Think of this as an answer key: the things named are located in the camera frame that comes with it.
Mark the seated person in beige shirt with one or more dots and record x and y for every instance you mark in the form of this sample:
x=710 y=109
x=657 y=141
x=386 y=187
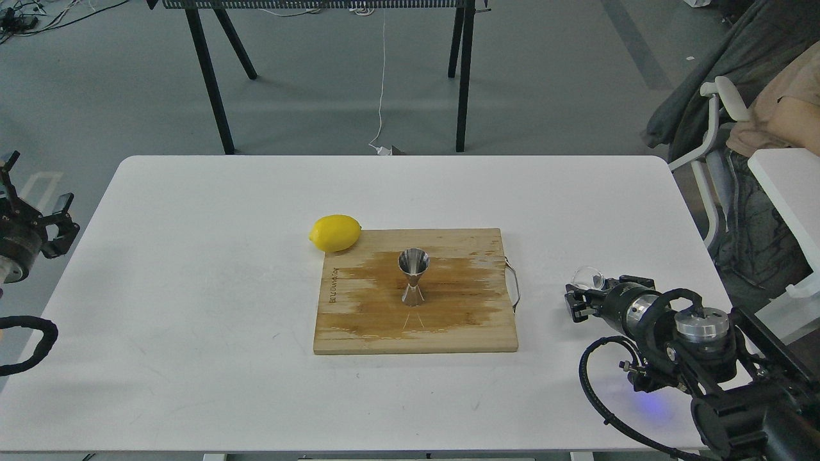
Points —
x=786 y=113

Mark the black metal frame table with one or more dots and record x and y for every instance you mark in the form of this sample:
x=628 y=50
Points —
x=320 y=55

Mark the yellow lemon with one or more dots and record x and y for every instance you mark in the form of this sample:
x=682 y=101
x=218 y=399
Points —
x=334 y=233

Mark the wooden cutting board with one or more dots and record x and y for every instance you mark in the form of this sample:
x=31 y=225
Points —
x=466 y=308

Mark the small clear glass cup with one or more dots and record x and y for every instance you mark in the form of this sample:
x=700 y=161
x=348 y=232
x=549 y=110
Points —
x=588 y=277

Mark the steel double jigger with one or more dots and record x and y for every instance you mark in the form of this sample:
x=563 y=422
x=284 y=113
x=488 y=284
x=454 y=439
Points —
x=413 y=263

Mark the white office chair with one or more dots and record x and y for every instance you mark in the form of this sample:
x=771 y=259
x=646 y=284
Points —
x=710 y=170

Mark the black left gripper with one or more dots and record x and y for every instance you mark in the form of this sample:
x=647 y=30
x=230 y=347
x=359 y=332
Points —
x=20 y=242

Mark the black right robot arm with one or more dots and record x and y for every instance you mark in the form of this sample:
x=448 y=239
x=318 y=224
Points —
x=750 y=396

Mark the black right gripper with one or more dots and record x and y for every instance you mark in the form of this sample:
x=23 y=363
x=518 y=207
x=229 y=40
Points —
x=629 y=304

